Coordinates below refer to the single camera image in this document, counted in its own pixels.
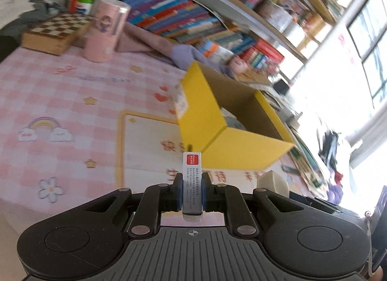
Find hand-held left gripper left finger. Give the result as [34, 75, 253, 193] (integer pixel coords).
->
[80, 172, 184, 238]

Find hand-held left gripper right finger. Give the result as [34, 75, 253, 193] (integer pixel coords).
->
[202, 172, 306, 238]

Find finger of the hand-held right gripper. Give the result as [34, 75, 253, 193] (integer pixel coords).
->
[289, 192, 337, 213]

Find cream white eraser block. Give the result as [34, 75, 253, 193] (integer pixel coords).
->
[256, 170, 290, 200]

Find yellow cardboard box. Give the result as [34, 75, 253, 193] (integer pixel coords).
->
[177, 60, 295, 170]

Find pile of books and papers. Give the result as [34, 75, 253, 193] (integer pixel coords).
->
[263, 88, 336, 197]

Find small black box device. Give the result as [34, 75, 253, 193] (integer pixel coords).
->
[273, 79, 291, 95]

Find pink pig plush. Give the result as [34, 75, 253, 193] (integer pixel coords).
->
[228, 56, 247, 74]

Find window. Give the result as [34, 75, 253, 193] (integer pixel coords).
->
[348, 0, 387, 109]

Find purple cloth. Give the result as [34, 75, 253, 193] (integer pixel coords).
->
[116, 23, 236, 78]

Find red thick book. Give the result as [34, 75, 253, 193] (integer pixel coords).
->
[254, 39, 285, 62]

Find row of colourful books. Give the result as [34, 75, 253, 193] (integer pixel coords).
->
[122, 0, 257, 55]

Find pink cartoon cylinder canister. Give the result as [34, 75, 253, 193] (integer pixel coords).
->
[84, 0, 131, 63]

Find white storage box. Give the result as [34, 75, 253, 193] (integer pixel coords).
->
[283, 17, 307, 41]

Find box of tubes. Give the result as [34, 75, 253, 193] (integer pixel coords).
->
[260, 0, 295, 32]

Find wooden chess board box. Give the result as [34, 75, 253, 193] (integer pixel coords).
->
[21, 12, 94, 56]

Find white jar green lid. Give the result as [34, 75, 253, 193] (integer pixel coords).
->
[75, 0, 97, 15]

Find dark grey cloth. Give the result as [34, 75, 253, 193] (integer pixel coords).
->
[0, 6, 56, 40]

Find white printed paper sheets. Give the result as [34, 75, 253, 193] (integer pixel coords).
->
[0, 0, 35, 25]

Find black strap bundle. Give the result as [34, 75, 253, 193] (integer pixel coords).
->
[317, 130, 343, 185]

